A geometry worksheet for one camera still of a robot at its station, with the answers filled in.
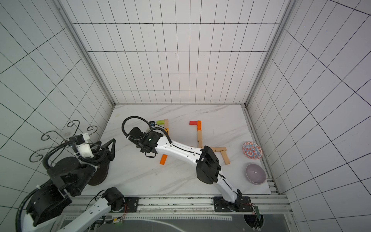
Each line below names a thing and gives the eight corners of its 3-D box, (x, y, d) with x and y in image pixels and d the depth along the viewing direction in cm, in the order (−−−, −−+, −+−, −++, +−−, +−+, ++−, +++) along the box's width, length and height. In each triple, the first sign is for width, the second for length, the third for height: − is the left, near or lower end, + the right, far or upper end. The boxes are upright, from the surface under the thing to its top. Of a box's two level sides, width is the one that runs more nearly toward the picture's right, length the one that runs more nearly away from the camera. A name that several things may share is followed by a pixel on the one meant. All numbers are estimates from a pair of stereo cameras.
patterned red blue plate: (244, 160, 91) (246, 157, 87) (240, 145, 98) (242, 141, 94) (261, 160, 91) (264, 157, 87) (255, 145, 98) (258, 141, 94)
